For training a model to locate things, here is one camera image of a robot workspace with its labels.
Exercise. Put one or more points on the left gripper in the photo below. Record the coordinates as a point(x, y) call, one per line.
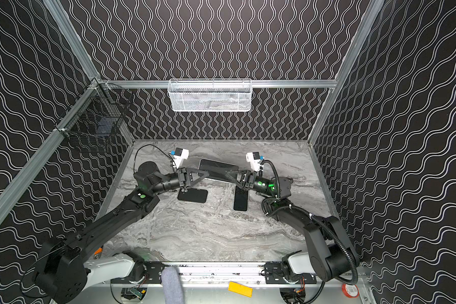
point(183, 178)

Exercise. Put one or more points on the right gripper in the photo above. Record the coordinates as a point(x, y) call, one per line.
point(245, 180)

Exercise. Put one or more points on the light teal phone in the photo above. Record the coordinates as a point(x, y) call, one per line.
point(240, 200)

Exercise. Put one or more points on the black phone case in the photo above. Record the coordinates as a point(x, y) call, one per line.
point(193, 195)

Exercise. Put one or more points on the black phone screen up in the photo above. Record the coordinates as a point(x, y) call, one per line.
point(218, 171)

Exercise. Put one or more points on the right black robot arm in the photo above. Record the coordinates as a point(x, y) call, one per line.
point(331, 254)

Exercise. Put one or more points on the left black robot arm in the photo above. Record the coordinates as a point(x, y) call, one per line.
point(60, 271)

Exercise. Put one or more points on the white mesh basket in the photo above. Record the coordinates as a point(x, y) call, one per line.
point(210, 95)

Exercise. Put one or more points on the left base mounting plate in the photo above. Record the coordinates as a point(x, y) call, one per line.
point(147, 273)

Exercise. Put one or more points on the base mounting plate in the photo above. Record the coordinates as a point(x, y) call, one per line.
point(147, 273)
point(280, 273)

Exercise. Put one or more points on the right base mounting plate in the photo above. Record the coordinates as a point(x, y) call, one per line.
point(280, 273)

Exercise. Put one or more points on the yellow card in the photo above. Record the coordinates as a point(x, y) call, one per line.
point(240, 289)

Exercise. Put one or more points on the grey cloth roll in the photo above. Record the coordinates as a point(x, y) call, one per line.
point(172, 286)

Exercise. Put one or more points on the red tape roll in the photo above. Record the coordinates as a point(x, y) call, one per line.
point(350, 291)

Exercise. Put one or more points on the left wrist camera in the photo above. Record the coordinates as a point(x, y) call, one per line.
point(178, 155)

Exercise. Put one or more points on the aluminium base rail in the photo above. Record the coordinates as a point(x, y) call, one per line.
point(192, 274)

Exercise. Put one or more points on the black wire basket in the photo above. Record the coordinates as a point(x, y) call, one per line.
point(100, 126)

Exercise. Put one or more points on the orange handled tool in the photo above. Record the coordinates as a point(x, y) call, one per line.
point(98, 252)

